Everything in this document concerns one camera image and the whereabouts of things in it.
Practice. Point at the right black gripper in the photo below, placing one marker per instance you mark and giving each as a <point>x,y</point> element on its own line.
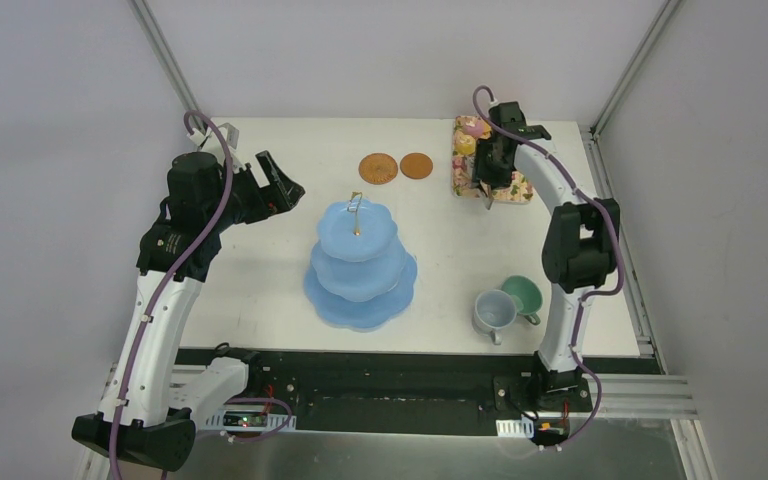
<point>487,174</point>

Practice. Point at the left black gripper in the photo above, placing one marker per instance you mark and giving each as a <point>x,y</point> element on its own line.
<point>255,192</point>

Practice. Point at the metal serving tongs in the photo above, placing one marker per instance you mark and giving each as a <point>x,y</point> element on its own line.
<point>486,197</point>

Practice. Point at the yellow frosted donut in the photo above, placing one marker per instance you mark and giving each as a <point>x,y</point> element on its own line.
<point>464,145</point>

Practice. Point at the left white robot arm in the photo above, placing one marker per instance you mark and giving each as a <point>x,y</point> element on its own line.
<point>142,418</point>

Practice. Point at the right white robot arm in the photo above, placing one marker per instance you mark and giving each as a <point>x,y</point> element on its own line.
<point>577,256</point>

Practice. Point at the floral serving tray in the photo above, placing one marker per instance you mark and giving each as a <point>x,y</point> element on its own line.
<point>519,192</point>

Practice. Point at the smooth wooden coaster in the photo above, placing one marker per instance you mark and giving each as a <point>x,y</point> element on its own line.
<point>416,165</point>

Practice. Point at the woven rattan coaster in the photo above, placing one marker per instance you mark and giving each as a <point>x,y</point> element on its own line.
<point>378,168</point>

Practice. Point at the blue three-tier cake stand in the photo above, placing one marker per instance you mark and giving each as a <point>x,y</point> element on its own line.
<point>360,274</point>

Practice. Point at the green ceramic cup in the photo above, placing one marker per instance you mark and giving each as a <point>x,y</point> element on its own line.
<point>526,295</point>

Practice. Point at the grey-blue ceramic mug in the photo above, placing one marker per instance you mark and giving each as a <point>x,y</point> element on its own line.
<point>493,311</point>

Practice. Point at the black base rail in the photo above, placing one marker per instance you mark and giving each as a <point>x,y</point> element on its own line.
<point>414,394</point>

